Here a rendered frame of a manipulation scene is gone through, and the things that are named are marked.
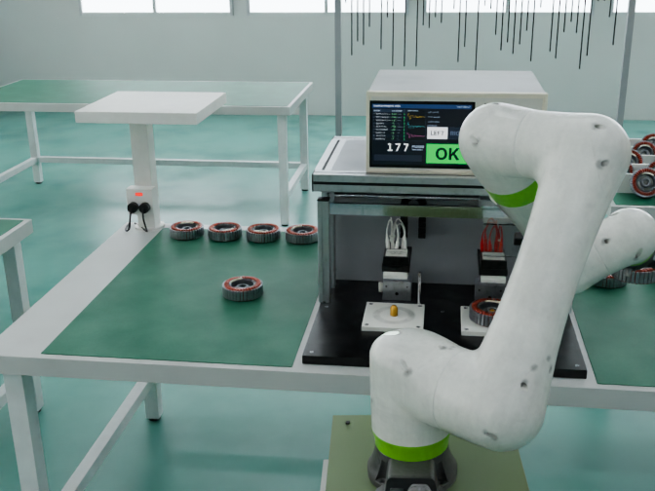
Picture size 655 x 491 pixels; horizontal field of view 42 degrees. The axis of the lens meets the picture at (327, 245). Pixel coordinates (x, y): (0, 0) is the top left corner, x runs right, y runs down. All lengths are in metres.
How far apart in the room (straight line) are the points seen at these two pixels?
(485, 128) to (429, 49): 7.04
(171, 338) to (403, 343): 0.93
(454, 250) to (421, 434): 1.06
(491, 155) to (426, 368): 0.36
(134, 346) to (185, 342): 0.12
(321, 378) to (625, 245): 0.72
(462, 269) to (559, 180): 1.10
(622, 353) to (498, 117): 0.90
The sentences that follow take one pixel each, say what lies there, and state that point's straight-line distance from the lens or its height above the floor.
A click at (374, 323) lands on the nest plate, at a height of 0.78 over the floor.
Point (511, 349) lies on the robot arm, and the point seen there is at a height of 1.12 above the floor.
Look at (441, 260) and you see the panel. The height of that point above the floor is 0.84.
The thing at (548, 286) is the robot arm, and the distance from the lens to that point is 1.27.
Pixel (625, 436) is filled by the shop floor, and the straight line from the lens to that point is 3.26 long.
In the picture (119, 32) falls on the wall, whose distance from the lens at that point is 9.00.
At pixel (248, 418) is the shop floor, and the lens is 3.23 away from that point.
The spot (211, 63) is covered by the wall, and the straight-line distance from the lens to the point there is 8.74.
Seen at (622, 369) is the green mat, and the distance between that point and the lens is 2.05.
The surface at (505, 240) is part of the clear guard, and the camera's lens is 1.94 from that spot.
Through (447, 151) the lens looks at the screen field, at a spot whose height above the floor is 1.17.
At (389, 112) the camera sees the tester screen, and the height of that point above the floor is 1.27.
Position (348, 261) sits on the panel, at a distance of 2.37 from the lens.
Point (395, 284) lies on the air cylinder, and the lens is 2.25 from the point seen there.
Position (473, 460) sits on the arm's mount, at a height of 0.84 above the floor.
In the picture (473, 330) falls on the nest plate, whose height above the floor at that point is 0.78.
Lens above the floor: 1.68
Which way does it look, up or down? 20 degrees down
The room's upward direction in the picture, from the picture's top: 1 degrees counter-clockwise
